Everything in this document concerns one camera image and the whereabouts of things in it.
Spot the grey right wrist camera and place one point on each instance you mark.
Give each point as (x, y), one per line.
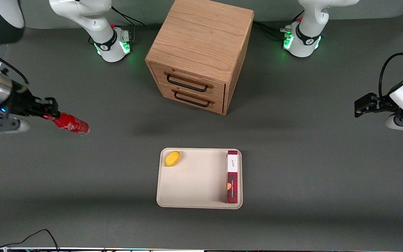
(2, 126)

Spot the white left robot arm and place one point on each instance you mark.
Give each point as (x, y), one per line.
(308, 33)

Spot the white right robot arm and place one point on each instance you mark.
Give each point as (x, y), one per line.
(100, 28)

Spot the beige plastic tray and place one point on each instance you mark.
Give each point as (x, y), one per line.
(196, 185)

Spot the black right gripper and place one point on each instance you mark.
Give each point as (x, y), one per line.
(21, 103)

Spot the yellow lemon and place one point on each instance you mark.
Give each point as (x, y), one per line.
(172, 158)

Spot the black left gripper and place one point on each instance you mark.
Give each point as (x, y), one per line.
(380, 104)

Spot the red coke bottle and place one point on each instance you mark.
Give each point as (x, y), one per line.
(70, 123)

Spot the red plaid carton box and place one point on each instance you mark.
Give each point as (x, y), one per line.
(232, 178)

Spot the wooden drawer cabinet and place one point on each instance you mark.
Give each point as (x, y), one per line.
(201, 38)

